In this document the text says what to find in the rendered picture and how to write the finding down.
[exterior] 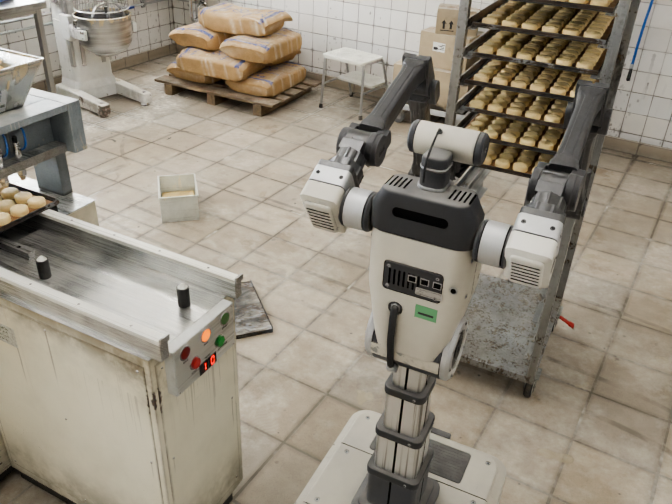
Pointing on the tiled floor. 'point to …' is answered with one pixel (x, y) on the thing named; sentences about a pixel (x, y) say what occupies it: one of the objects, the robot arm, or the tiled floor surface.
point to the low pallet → (218, 92)
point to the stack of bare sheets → (250, 313)
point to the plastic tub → (178, 197)
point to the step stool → (355, 72)
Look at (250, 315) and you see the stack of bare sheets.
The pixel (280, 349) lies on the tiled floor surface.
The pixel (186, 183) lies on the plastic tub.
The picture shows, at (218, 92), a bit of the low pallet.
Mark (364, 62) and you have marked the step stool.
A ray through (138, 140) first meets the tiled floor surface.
